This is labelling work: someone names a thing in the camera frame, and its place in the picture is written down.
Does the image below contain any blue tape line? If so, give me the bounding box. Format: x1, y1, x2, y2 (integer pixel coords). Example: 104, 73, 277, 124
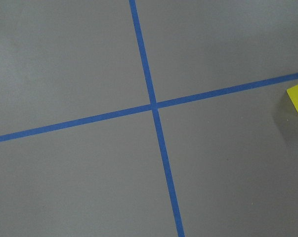
0, 73, 298, 142

